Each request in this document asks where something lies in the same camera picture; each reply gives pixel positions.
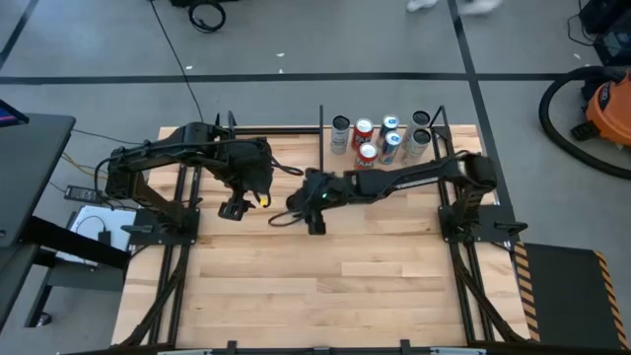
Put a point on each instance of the black aluminium rig frame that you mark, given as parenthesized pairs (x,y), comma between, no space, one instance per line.
(178,256)

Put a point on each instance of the silver Celsius Tropical Vibe can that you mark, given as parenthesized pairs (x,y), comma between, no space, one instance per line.
(414,150)

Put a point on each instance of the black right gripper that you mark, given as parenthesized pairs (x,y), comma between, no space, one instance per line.
(323,190)

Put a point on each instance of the orange shop vacuum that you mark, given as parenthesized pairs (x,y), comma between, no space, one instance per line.
(611,111)

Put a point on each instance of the red Fanta soda can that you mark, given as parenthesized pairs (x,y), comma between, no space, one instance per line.
(366,158)
(361,137)

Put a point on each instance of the large black desk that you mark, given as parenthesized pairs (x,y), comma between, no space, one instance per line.
(29,172)

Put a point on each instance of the blue silver Red Bull can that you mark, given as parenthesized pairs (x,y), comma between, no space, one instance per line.
(389,122)
(389,150)

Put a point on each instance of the black power adapter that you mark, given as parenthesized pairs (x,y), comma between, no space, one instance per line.
(81,193)

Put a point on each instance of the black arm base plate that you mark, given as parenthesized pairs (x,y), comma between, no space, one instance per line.
(498,227)
(148,229)

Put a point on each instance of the small yellow connector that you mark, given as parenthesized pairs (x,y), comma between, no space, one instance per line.
(264,201)

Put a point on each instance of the black storage crate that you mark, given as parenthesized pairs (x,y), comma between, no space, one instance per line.
(613,44)

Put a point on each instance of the laptop with colourful screen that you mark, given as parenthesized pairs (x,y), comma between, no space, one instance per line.
(10,116)

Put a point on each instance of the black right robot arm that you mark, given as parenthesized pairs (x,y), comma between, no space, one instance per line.
(419,177)

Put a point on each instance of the black yellow striped mat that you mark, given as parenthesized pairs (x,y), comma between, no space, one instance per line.
(567,296)

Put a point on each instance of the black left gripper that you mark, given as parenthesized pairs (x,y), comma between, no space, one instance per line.
(246,167)

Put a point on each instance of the small black charger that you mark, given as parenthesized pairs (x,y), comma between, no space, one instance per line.
(104,236)

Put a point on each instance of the white Celsius Arctic Vibe can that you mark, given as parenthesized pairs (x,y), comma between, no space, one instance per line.
(340,140)

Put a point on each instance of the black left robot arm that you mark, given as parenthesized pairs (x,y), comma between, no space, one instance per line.
(148,153)

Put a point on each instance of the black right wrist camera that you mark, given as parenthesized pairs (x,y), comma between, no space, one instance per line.
(296,201)

